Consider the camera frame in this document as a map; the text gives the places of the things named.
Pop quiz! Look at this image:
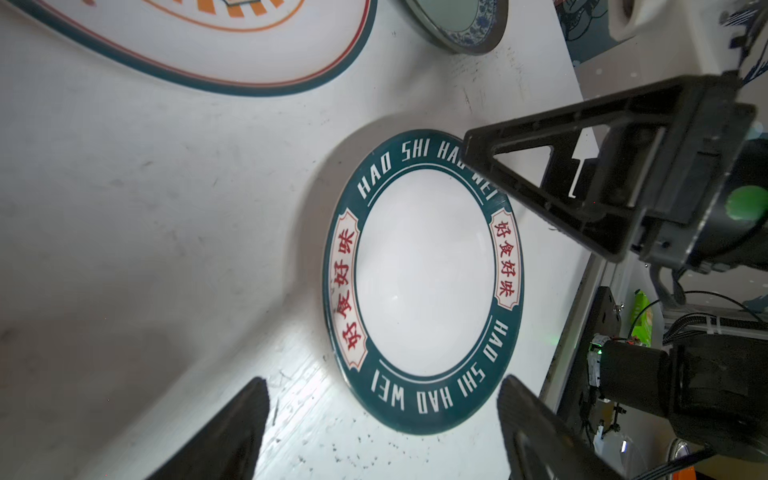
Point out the orange sunburst plate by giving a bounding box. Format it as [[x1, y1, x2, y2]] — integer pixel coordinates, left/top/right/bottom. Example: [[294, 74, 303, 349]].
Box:
[[11, 1, 377, 97]]

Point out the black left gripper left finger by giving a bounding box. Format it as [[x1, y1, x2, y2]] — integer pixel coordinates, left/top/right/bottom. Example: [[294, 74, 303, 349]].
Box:
[[150, 377, 270, 479]]

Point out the green object at edge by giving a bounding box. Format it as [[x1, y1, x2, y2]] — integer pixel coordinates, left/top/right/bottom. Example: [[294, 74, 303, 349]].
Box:
[[628, 289, 653, 347]]

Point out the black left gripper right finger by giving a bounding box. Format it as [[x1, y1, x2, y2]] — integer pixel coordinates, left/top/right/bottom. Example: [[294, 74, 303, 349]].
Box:
[[497, 375, 621, 479]]

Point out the green rim plate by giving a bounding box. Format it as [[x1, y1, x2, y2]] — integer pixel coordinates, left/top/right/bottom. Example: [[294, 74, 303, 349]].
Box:
[[322, 129, 524, 435]]

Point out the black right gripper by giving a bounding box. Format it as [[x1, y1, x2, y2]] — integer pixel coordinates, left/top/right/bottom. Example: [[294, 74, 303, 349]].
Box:
[[462, 73, 767, 273]]

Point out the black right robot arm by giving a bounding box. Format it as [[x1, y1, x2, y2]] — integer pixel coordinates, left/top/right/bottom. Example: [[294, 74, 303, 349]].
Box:
[[463, 72, 767, 479]]

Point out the blue floral green plate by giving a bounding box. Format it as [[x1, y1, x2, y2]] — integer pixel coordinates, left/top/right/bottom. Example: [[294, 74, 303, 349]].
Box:
[[403, 0, 509, 56]]

